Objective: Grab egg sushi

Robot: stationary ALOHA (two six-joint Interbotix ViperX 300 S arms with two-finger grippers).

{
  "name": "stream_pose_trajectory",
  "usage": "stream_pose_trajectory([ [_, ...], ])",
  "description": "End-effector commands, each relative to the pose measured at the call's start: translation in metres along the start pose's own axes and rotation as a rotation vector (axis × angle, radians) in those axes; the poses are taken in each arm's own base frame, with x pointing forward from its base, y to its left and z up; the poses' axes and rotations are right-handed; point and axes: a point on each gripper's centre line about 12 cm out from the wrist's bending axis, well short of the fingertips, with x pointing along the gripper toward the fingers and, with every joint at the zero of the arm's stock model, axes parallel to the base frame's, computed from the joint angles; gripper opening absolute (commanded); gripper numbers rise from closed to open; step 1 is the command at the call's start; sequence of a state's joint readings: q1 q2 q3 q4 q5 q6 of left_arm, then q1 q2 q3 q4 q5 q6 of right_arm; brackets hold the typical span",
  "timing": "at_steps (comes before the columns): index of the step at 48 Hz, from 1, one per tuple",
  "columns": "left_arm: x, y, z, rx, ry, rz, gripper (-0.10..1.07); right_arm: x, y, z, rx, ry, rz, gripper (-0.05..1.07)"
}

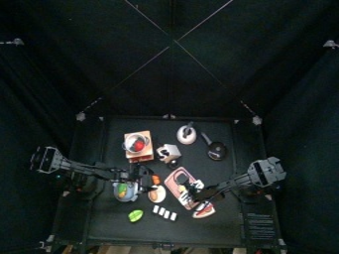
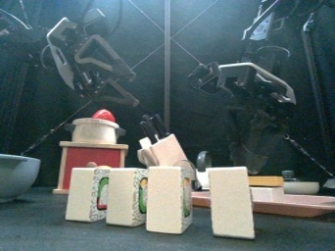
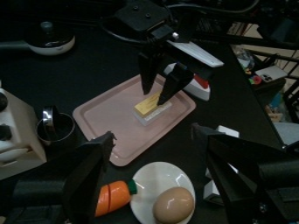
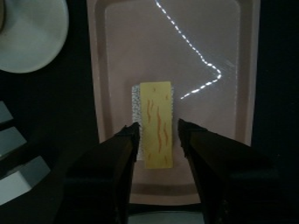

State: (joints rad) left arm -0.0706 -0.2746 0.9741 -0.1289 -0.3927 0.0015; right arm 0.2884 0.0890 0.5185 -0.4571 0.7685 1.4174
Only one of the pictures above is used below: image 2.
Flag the grey round disc tool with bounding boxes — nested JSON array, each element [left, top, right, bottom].
[[193, 150, 213, 191]]

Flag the grey bowl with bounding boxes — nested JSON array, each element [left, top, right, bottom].
[[0, 153, 41, 204]]

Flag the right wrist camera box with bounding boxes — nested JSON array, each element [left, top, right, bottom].
[[186, 62, 225, 96]]

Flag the white maki sushi block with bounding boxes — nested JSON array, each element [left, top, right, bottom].
[[145, 165, 194, 235], [64, 167, 110, 224], [104, 167, 149, 227]]

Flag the yellow egg sushi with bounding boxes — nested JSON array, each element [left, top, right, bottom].
[[245, 176, 287, 203]]

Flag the red wooden toy stove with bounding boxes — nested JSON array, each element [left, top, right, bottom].
[[50, 140, 129, 196]]

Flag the black-handled toy knife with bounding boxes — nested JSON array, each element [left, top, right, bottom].
[[138, 120, 158, 145], [149, 113, 169, 139]]

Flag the red pot lid knob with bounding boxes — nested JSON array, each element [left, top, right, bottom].
[[90, 109, 117, 124]]

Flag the white toy pot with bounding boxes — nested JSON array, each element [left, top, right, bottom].
[[64, 118, 126, 145]]

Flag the thin diagonal brace rod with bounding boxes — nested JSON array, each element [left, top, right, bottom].
[[20, 99, 96, 156], [283, 134, 335, 190]]

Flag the wooden toy knife block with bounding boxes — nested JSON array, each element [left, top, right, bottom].
[[136, 133, 189, 169]]

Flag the small white bowl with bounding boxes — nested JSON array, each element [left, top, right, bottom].
[[280, 170, 320, 196]]

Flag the metal vertical frame bar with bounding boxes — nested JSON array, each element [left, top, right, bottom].
[[162, 0, 172, 133]]

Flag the plain white sushi block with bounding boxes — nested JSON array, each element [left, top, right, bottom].
[[207, 166, 256, 240]]

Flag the pink tray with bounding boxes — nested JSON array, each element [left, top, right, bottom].
[[189, 190, 335, 219]]

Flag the black frame post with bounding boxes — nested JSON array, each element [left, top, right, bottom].
[[300, 12, 331, 158]]

